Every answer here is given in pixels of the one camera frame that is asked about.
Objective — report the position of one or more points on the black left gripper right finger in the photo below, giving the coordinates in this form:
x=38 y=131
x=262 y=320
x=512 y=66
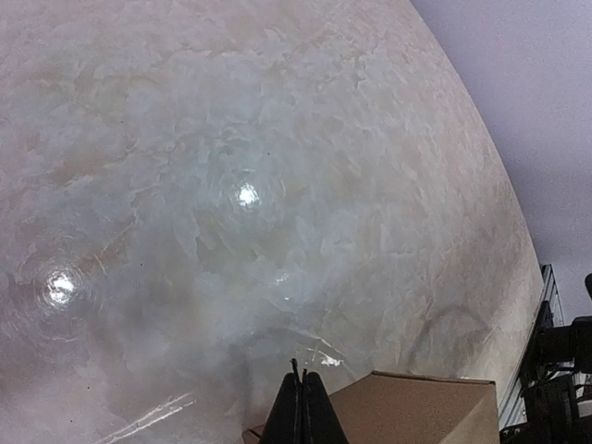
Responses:
x=320 y=424

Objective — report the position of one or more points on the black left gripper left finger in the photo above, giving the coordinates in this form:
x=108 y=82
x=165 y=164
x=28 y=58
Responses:
x=284 y=422

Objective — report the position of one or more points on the brown cardboard box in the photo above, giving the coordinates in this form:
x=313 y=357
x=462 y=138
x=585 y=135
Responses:
x=389 y=408

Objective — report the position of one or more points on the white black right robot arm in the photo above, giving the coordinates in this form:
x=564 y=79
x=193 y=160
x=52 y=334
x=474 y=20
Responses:
x=550 y=398

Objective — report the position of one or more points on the right side aluminium rail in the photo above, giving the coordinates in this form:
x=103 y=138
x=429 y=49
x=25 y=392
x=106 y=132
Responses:
x=549 y=314

